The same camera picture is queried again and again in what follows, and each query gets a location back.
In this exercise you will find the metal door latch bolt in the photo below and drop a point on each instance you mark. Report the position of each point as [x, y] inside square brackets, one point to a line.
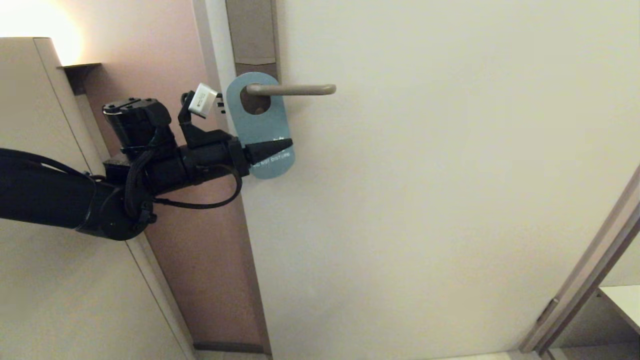
[220, 105]

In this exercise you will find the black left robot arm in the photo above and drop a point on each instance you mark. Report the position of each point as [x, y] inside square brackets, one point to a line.
[50, 195]

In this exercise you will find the blue and white door hanger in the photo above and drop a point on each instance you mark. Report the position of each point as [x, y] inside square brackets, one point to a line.
[260, 125]

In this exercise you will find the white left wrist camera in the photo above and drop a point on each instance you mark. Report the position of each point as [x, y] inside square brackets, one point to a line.
[202, 100]

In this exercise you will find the small metal frame hinge plate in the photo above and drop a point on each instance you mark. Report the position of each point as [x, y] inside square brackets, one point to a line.
[548, 311]

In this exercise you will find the white room door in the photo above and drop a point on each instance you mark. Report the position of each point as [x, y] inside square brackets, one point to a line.
[400, 250]

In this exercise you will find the bronze door lock plate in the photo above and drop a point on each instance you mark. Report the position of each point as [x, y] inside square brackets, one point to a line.
[251, 30]

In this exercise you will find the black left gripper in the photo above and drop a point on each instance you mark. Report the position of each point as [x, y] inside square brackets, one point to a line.
[215, 157]

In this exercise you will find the beige cabinet panel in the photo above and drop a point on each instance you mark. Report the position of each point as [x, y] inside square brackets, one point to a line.
[50, 300]

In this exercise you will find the dark wall lamp fixture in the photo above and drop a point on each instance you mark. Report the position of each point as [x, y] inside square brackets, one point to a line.
[80, 75]

